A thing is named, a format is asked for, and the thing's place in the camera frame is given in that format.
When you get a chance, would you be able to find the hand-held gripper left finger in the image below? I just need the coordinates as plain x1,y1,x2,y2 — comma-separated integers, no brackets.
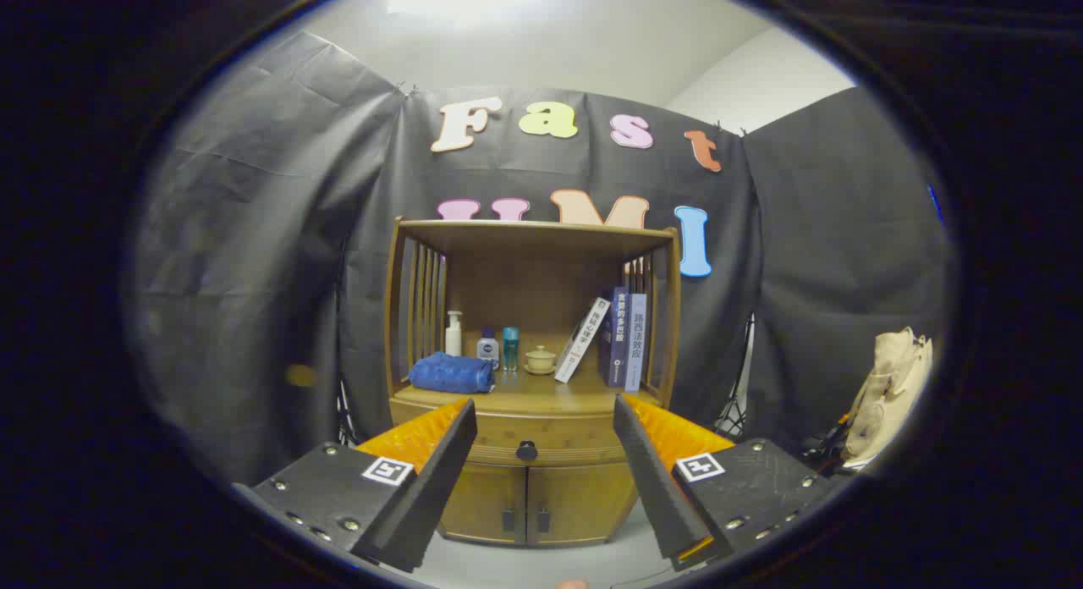
233,397,479,573

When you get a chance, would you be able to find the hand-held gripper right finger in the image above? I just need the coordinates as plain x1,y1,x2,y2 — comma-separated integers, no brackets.
613,394,851,571

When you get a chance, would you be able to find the wooden countertop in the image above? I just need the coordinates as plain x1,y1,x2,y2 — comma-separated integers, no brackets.
393,365,662,412

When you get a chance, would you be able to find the wooden cabinet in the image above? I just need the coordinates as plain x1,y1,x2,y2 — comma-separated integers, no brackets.
382,217,683,547

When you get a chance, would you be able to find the black light stand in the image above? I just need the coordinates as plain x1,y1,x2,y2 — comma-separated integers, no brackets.
715,314,756,442

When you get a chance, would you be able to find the rolled blue towel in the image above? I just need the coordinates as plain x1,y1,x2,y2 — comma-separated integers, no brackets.
409,352,497,394

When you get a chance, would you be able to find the light blue book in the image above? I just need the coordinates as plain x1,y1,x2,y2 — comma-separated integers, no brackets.
624,294,648,393

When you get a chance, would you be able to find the dark blue book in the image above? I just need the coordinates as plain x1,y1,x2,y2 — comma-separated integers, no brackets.
598,287,631,389

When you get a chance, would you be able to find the white book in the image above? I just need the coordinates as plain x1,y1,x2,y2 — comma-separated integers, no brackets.
554,297,612,384

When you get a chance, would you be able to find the black device with orange part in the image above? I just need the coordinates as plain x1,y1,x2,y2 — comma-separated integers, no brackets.
800,413,851,476

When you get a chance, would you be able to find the beige bag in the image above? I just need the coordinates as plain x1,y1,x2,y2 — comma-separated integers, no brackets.
842,327,934,470

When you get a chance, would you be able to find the black backdrop cloth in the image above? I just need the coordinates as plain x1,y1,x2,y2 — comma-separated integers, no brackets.
127,30,957,488

